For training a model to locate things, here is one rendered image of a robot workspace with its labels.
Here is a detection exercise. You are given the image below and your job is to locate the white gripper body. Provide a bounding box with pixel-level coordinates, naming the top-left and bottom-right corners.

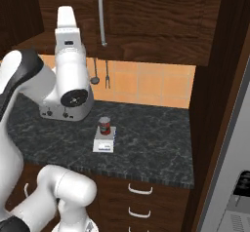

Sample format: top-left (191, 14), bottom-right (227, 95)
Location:
top-left (57, 5), bottom-right (79, 29)

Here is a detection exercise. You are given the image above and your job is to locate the dark wood open cabinet door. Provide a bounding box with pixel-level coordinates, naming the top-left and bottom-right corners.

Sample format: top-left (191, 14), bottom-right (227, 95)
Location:
top-left (0, 0), bottom-right (46, 53)

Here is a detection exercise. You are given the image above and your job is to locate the red canned food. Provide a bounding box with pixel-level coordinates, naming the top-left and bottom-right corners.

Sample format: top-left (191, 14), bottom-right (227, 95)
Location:
top-left (98, 116), bottom-right (112, 136)

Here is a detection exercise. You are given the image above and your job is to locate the white digital scale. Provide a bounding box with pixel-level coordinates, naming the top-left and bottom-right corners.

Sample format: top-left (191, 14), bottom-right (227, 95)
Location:
top-left (92, 126), bottom-right (118, 154)

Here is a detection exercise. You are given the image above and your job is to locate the grey hanging ladle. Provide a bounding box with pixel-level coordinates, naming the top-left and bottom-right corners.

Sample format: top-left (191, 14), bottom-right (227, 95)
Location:
top-left (90, 58), bottom-right (101, 86)

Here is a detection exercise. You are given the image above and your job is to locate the grey hanging fork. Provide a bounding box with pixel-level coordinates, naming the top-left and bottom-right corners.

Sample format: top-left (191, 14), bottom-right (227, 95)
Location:
top-left (104, 59), bottom-right (111, 90)

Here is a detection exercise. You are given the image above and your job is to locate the dark wood tall side panel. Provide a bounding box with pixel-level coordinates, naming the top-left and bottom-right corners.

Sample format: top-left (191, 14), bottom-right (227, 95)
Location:
top-left (180, 0), bottom-right (250, 232)

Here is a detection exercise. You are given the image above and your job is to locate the dark wood drawer front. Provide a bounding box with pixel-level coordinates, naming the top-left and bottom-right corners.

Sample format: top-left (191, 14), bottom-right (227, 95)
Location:
top-left (97, 200), bottom-right (188, 225)
top-left (97, 221), bottom-right (186, 232)
top-left (95, 174), bottom-right (191, 205)

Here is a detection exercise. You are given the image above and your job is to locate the grey fridge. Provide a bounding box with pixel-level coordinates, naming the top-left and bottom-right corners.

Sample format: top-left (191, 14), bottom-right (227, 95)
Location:
top-left (194, 55), bottom-right (250, 232)

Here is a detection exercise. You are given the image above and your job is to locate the dark wood wall cabinet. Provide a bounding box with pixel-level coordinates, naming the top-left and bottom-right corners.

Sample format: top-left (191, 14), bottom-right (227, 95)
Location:
top-left (13, 0), bottom-right (100, 59)

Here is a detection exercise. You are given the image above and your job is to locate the grey cabinet door handle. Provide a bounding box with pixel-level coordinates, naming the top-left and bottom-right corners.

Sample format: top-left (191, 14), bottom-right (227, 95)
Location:
top-left (98, 0), bottom-right (108, 48)

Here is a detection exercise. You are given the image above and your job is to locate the white base cabinet handle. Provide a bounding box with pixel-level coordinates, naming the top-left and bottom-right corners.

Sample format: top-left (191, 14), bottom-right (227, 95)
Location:
top-left (22, 182), bottom-right (30, 200)

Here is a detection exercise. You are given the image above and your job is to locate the white drawer handle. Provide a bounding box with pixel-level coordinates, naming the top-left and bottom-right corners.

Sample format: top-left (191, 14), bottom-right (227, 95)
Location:
top-left (127, 206), bottom-right (152, 219)
top-left (127, 182), bottom-right (154, 196)
top-left (127, 225), bottom-right (145, 232)

